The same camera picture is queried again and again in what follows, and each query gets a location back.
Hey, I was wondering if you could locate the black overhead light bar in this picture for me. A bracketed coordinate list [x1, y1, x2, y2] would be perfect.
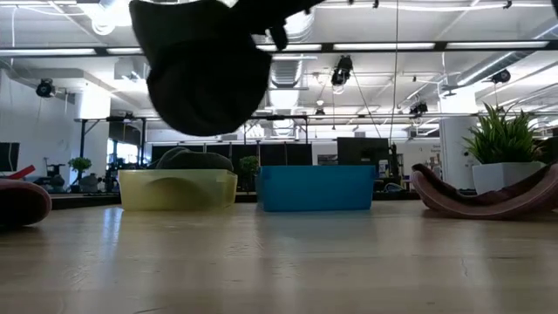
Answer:
[0, 39, 558, 58]

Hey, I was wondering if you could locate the small potted shrub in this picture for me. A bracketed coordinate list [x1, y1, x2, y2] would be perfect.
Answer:
[238, 155, 261, 193]
[68, 156, 93, 193]

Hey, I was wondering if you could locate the silver ventilation duct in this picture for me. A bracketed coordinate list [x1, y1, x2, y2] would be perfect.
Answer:
[453, 24, 558, 88]

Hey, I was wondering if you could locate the black metal rack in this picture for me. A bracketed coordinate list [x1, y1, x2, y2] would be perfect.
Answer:
[73, 113, 310, 169]

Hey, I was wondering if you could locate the yellow plastic bin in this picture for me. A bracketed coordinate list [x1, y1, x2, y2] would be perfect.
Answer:
[118, 168, 239, 213]

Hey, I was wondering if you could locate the white round column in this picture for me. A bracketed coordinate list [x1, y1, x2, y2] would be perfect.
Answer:
[439, 115, 479, 191]

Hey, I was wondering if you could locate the maroon baseball cap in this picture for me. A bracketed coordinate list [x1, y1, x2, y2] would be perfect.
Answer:
[411, 160, 558, 221]
[0, 178, 52, 228]

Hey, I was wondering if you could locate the green spiky plant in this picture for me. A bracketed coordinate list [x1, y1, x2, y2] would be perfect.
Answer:
[462, 103, 544, 166]

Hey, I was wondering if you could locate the black office chair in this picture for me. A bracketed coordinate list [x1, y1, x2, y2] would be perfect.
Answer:
[34, 163, 66, 189]

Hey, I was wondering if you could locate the black partition panel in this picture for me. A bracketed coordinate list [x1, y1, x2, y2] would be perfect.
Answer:
[337, 137, 391, 167]

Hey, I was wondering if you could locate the black monitor screen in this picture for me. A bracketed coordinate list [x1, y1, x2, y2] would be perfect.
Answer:
[0, 141, 21, 173]

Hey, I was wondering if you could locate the white plant pot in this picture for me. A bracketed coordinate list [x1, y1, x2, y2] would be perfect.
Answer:
[472, 160, 547, 195]

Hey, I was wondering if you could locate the red plastic object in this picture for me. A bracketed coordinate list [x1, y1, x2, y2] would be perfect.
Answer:
[3, 164, 37, 181]

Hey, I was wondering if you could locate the blue plastic bin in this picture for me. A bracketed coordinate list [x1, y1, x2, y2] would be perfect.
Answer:
[255, 164, 378, 213]

